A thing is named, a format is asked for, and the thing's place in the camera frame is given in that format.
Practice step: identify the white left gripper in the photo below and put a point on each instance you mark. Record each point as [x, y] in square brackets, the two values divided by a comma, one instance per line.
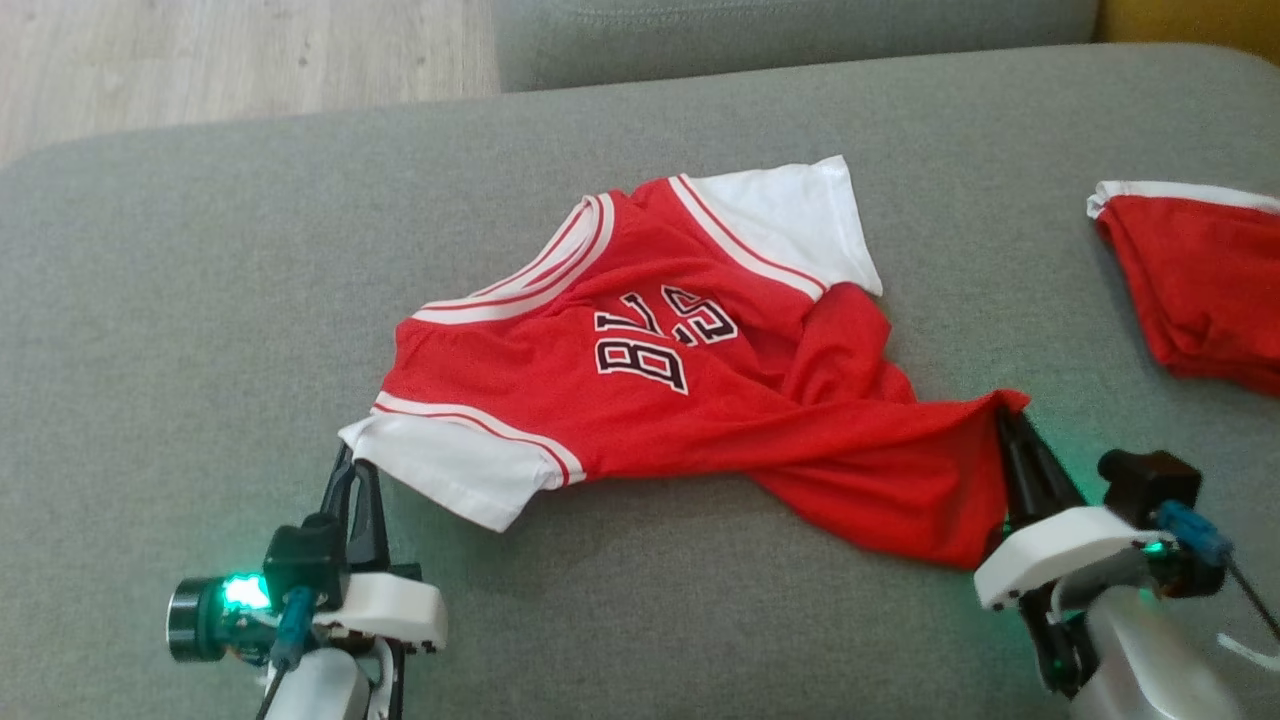
[390, 610]

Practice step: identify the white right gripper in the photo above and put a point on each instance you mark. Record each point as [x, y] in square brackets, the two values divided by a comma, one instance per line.
[1060, 550]

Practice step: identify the red shorts with white trim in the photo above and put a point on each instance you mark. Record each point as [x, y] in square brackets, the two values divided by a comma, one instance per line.
[1200, 280]

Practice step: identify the red white basketball jersey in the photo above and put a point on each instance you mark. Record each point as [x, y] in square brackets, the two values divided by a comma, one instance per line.
[700, 420]

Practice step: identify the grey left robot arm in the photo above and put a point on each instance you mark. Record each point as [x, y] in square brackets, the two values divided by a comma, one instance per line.
[320, 690]

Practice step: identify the large grey sofa seat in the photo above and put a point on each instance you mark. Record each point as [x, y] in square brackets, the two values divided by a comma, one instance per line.
[200, 300]

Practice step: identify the yellow sofa backrest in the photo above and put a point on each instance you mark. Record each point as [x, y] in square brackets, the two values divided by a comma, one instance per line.
[1190, 20]

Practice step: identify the small grey sofa cushion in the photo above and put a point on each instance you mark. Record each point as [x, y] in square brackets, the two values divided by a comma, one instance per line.
[780, 40]

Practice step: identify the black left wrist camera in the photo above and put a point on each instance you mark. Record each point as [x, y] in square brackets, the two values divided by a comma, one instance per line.
[303, 560]

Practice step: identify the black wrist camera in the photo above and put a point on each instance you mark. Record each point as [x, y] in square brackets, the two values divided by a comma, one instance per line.
[1145, 480]
[303, 560]

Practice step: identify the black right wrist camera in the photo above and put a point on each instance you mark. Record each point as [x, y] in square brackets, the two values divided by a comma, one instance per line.
[1145, 480]

